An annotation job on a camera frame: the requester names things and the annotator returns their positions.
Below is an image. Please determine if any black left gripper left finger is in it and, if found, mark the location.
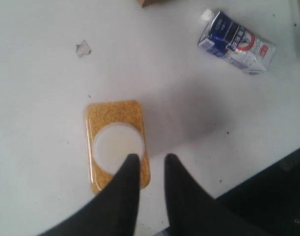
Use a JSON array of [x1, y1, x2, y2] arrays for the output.
[[41, 154, 140, 236]]

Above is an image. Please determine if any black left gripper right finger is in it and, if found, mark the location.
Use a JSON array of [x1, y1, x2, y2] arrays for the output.
[[164, 153, 263, 236]]

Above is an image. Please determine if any clear bottle yellow millet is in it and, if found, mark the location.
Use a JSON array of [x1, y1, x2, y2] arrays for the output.
[[85, 100, 151, 194]]

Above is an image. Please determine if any blue white salt packet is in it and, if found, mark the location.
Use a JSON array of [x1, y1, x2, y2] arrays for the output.
[[197, 11, 276, 75]]

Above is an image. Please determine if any brown paper shopping bag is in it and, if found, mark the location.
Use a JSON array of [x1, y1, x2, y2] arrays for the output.
[[137, 0, 166, 8]]

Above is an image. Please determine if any white crumpled piece behind packet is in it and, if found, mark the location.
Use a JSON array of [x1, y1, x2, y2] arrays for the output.
[[201, 9, 215, 22]]

